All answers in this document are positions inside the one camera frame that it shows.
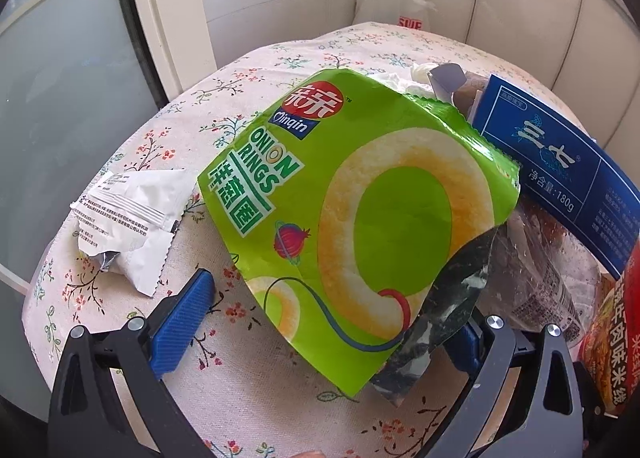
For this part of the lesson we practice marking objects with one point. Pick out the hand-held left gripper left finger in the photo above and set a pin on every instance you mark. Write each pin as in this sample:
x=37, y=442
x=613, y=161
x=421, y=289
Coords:
x=182, y=323

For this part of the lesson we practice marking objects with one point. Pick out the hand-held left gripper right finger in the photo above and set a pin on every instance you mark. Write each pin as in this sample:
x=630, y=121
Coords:
x=467, y=353

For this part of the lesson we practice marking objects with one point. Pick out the red instant noodle cup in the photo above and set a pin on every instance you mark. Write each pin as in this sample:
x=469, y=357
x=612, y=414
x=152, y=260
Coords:
x=615, y=338

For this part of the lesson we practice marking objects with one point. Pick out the green snack bag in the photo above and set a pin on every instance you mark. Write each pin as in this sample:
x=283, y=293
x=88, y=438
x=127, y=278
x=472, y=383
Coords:
x=350, y=188

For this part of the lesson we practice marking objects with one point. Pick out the white tissue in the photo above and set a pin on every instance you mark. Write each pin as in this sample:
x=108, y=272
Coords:
x=405, y=81

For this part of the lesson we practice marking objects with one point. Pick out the white snack wrapper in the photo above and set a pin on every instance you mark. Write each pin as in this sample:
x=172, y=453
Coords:
x=130, y=218

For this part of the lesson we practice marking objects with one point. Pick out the clear plastic wrapper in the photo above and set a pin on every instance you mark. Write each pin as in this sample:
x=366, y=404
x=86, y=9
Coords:
x=540, y=258

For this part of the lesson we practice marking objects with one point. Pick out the blue cardboard box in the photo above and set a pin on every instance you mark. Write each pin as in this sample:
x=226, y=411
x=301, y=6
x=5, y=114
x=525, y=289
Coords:
x=550, y=158

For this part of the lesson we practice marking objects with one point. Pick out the frosted glass sliding door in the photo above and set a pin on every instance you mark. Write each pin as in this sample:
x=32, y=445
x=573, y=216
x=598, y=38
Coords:
x=75, y=88

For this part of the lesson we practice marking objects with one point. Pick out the white kitchen cabinets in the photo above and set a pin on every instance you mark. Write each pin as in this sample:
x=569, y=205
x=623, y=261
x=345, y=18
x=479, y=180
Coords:
x=525, y=3

